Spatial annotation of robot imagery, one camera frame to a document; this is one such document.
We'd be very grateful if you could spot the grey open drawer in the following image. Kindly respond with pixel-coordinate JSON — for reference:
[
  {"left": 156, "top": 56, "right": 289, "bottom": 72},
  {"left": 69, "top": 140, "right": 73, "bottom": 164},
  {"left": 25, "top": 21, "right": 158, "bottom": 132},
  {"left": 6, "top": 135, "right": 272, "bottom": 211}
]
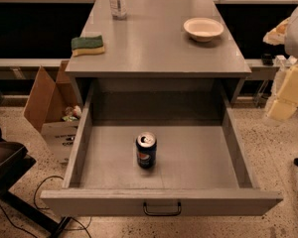
[{"left": 41, "top": 81, "right": 282, "bottom": 216}]

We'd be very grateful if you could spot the green yellow sponge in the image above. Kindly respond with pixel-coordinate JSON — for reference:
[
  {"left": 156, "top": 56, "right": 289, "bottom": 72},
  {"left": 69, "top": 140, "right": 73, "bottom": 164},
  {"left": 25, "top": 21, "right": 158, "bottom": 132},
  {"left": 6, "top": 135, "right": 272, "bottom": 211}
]
[{"left": 71, "top": 35, "right": 105, "bottom": 57}]

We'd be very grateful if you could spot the black small device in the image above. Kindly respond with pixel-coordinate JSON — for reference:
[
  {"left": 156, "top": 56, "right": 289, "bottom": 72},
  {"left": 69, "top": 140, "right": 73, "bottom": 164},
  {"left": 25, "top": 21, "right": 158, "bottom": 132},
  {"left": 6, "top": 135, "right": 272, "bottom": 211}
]
[{"left": 261, "top": 54, "right": 274, "bottom": 65}]

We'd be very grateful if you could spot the blue pepsi can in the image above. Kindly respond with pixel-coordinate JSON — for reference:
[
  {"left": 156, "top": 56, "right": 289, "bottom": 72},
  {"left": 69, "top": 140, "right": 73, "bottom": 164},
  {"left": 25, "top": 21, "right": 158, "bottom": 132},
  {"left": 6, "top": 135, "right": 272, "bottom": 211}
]
[{"left": 135, "top": 132, "right": 157, "bottom": 169}]

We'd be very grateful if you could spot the white bowl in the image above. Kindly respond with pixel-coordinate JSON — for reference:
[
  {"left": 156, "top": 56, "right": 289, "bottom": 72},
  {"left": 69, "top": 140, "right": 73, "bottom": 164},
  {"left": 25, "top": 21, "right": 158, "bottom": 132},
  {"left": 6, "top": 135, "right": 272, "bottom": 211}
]
[{"left": 183, "top": 18, "right": 224, "bottom": 43}]

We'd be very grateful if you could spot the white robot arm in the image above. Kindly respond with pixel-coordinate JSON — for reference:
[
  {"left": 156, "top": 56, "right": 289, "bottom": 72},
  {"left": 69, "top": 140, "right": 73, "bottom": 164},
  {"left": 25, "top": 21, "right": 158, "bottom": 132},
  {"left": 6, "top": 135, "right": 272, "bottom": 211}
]
[{"left": 263, "top": 7, "right": 298, "bottom": 125}]

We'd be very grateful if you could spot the black drawer handle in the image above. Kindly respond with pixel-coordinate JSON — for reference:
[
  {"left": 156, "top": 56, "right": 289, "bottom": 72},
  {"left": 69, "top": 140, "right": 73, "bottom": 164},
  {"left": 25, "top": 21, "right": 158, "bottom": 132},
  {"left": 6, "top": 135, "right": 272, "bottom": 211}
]
[{"left": 142, "top": 202, "right": 182, "bottom": 217}]

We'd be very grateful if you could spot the clear plastic bottle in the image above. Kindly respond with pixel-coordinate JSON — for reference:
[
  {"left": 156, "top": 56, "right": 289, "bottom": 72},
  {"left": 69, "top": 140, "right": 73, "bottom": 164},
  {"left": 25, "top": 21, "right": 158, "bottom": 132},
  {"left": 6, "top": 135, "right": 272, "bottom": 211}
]
[{"left": 109, "top": 0, "right": 127, "bottom": 20}]

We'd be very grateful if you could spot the white power strip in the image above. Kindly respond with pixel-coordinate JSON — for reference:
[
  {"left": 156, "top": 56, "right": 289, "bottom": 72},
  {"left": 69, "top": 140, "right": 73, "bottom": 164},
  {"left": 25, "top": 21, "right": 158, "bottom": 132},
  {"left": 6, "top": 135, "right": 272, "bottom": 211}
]
[{"left": 274, "top": 55, "right": 297, "bottom": 67}]

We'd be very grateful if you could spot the grey counter cabinet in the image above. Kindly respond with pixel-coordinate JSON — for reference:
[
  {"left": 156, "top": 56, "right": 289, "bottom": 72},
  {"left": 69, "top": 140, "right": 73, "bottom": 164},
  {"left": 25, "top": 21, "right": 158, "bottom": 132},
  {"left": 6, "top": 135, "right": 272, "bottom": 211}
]
[{"left": 65, "top": 0, "right": 252, "bottom": 104}]

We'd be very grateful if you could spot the black chair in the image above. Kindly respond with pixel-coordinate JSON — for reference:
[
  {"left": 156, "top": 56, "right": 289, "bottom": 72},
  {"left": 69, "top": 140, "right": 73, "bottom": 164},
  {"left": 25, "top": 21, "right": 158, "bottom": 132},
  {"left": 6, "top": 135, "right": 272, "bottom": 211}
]
[{"left": 0, "top": 128, "right": 71, "bottom": 238}]

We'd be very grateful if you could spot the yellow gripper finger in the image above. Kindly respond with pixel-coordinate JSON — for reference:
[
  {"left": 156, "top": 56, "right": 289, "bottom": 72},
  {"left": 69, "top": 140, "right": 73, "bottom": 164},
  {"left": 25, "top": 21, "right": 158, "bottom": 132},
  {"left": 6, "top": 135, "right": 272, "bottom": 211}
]
[
  {"left": 265, "top": 63, "right": 298, "bottom": 122},
  {"left": 263, "top": 18, "right": 290, "bottom": 46}
]

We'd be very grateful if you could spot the black floor cable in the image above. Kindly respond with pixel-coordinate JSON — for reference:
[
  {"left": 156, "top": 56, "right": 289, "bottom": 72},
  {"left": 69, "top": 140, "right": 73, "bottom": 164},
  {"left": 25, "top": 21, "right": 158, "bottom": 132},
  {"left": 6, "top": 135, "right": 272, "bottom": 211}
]
[{"left": 0, "top": 175, "right": 93, "bottom": 238}]

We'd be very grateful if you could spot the brown cardboard box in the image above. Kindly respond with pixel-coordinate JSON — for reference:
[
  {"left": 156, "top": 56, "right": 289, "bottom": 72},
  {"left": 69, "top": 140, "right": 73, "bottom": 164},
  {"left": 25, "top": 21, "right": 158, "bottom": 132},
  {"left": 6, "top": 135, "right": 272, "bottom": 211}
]
[{"left": 24, "top": 60, "right": 80, "bottom": 163}]

